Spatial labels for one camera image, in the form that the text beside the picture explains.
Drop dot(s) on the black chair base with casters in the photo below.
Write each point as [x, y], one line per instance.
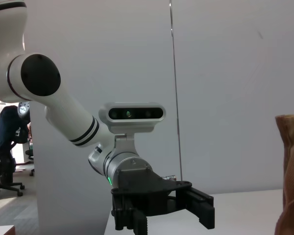
[30, 162]

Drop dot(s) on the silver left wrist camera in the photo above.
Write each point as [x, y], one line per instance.
[132, 127]

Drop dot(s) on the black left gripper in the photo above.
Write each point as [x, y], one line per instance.
[142, 191]

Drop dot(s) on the black office chair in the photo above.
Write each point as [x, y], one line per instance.
[5, 181]

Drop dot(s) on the round white dial device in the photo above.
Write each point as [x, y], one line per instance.
[24, 110]

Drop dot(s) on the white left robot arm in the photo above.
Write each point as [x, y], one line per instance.
[63, 105]

